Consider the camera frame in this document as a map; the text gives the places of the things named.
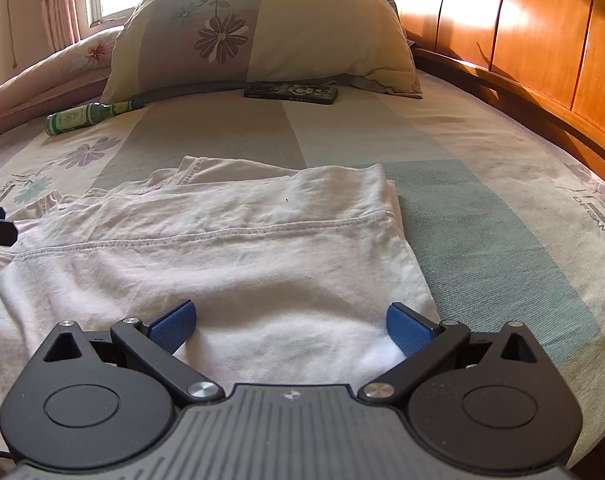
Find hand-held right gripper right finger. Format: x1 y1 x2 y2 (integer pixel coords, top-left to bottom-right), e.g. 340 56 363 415
357 302 554 404

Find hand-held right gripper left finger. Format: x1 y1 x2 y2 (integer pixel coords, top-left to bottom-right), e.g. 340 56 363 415
42 299 228 404

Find white long-sleeved printed shirt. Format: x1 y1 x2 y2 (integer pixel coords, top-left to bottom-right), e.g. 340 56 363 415
0 156 440 441

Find green glass bottle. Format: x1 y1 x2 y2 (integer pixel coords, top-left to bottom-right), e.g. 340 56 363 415
45 100 146 137

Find folded pink floral quilt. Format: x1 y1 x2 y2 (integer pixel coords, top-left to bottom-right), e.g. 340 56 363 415
0 27 123 143

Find pink striped curtain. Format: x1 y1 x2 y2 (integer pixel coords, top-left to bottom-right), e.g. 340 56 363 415
35 0 80 53

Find floral patchwork pillow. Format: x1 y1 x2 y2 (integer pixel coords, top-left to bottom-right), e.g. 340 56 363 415
101 0 423 106

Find hanging pull cord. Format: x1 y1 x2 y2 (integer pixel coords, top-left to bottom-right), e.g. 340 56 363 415
8 7 19 68

